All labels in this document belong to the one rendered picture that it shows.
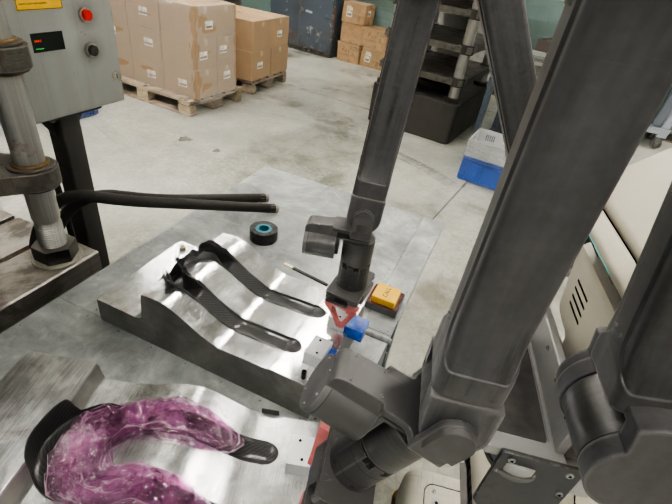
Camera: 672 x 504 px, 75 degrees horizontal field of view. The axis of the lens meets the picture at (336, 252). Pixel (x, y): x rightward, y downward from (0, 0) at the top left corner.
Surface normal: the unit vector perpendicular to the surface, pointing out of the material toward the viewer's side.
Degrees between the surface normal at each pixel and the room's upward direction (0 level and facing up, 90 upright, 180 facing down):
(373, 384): 22
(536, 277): 90
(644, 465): 90
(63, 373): 0
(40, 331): 0
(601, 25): 93
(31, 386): 0
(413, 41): 85
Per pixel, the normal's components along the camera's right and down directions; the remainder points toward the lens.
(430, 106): -0.52, 0.44
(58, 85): 0.91, 0.33
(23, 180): 0.48, 0.55
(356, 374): 0.48, -0.67
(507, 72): -0.18, 0.49
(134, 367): 0.13, -0.81
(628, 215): -0.56, -0.75
